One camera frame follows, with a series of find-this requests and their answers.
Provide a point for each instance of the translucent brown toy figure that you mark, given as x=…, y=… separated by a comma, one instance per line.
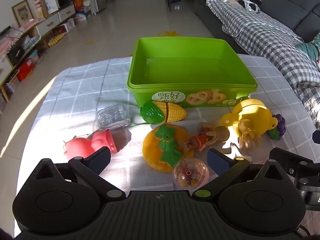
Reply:
x=212, y=136

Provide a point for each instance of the red storage box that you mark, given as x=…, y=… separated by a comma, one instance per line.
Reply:
x=26, y=70

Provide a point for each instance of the pink lace cloth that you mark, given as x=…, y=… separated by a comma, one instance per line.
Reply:
x=15, y=33

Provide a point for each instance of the clear ball with beads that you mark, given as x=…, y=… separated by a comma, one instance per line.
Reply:
x=191, y=173

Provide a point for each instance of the grey checked tablecloth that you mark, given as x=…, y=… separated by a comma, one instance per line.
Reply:
x=87, y=85

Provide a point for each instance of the clear plastic case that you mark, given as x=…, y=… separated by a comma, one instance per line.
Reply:
x=112, y=117

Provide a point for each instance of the toy corn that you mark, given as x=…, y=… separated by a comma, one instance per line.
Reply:
x=172, y=112

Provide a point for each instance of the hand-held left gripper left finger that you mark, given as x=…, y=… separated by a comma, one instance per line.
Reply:
x=100, y=160

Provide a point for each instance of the orange toy pumpkin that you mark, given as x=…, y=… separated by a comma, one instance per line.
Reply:
x=152, y=150

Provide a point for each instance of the purple toy grapes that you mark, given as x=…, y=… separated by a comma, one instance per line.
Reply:
x=280, y=125

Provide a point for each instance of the pink pig toy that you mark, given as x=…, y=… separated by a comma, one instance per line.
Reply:
x=80, y=146

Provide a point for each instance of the pack of yellow bottles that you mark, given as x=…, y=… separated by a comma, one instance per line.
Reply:
x=56, y=40

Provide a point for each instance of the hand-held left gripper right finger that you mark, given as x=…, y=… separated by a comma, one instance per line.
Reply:
x=217, y=162

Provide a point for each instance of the yellow toy pot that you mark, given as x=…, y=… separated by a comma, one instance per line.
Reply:
x=250, y=112

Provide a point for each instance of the teal patterned cushion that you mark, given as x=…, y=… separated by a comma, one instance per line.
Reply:
x=312, y=50

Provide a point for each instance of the red gift box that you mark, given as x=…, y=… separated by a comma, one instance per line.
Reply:
x=77, y=1

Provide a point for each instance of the cardboard carton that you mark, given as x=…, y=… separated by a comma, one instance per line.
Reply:
x=87, y=8

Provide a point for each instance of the white box with red print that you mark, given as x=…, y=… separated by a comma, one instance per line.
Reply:
x=66, y=26

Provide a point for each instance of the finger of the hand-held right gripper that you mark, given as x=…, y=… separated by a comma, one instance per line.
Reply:
x=317, y=137
x=285, y=158

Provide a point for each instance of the wooden white cabinet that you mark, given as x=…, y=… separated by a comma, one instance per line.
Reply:
x=50, y=22

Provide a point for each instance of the green plastic box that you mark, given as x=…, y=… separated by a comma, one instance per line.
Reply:
x=140, y=92

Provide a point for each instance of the plaid blanket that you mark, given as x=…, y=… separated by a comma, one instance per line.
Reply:
x=262, y=35

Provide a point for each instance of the translucent claw toy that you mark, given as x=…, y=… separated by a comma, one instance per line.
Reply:
x=250, y=137

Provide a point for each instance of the framed cartoon picture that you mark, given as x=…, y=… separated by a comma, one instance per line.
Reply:
x=22, y=12

